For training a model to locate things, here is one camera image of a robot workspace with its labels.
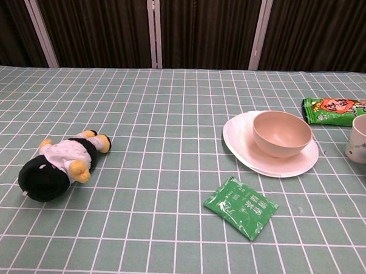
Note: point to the black white penguin plush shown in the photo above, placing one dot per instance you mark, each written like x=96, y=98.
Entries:
x=57, y=168

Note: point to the green white grid tablecloth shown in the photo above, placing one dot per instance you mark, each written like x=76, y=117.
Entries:
x=156, y=126

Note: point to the white paper cup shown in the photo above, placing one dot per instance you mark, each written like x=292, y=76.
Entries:
x=360, y=144

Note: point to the green foil sachet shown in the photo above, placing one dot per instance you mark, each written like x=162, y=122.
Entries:
x=243, y=209

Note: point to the white partition frame post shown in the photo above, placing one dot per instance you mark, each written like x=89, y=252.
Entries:
x=154, y=29
x=260, y=32
x=39, y=24

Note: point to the beige plastic bowl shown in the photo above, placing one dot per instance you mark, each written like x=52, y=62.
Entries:
x=280, y=135

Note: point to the green orange snack bag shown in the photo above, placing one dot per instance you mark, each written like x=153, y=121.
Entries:
x=330, y=111

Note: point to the white round plate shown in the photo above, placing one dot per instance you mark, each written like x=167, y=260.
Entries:
x=240, y=139

